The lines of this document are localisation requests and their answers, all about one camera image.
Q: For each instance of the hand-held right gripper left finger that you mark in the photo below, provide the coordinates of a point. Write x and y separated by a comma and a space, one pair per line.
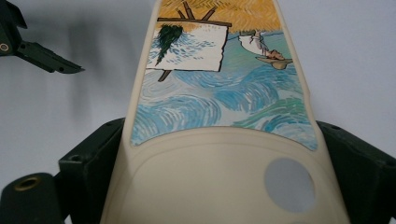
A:
90, 161

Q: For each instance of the beige painted phone case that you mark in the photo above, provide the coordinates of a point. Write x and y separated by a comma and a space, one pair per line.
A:
218, 93

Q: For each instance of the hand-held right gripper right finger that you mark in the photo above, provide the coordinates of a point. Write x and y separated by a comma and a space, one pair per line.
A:
361, 174

